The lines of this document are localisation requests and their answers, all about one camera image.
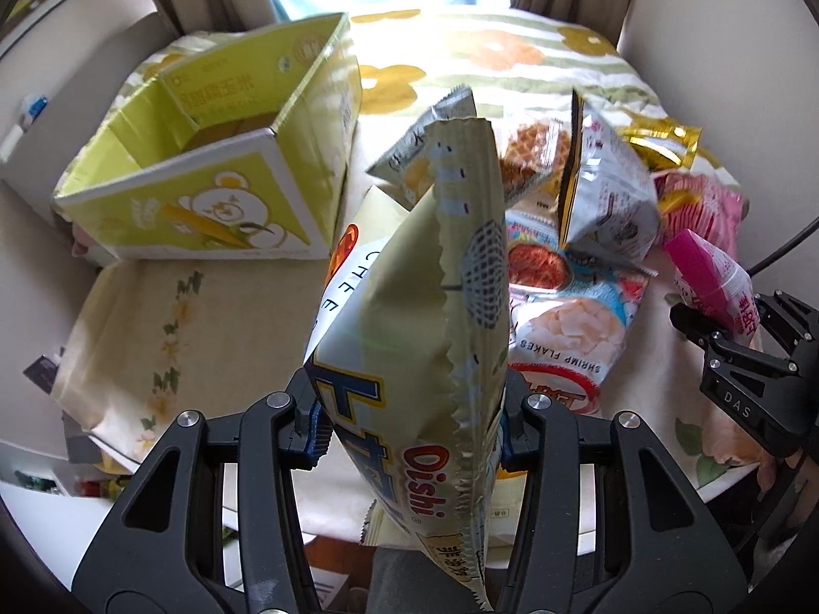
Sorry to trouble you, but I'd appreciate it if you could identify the cream floral tablecloth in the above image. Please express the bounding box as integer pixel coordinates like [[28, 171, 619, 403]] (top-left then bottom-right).
[[50, 184, 769, 547]]

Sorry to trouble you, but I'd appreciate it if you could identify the small pink white packet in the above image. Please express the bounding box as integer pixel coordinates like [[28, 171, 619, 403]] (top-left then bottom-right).
[[663, 229, 761, 345]]

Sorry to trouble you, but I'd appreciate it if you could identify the pink marshmallow bag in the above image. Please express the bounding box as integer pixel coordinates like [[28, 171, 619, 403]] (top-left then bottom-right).
[[654, 173, 744, 259]]

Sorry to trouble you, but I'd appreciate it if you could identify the yellow-green cardboard box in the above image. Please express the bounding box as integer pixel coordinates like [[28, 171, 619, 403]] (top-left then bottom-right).
[[53, 14, 361, 259]]

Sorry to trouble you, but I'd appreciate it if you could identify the gold foil snack packet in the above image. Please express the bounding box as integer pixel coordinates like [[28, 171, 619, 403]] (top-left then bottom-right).
[[619, 121, 702, 172]]

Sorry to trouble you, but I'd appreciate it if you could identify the grey corn chips bag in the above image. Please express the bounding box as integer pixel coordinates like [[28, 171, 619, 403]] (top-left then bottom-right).
[[367, 84, 476, 207]]

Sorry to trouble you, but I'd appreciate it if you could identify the shrimp flakes snack bag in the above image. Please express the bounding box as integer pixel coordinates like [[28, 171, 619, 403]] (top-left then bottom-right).
[[505, 211, 648, 416]]

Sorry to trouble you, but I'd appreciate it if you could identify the Oishi cheese snack bag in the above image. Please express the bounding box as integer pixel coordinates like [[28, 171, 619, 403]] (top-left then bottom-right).
[[306, 118, 509, 606]]

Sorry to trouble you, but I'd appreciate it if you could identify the packaged round waffle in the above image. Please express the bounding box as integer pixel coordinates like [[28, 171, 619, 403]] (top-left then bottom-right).
[[500, 119, 572, 207]]

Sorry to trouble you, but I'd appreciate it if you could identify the white silver snack bag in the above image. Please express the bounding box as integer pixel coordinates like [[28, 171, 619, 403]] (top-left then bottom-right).
[[556, 93, 661, 268]]

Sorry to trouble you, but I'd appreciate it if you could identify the floral striped quilt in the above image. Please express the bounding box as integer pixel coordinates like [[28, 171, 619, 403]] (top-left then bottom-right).
[[89, 6, 698, 173]]

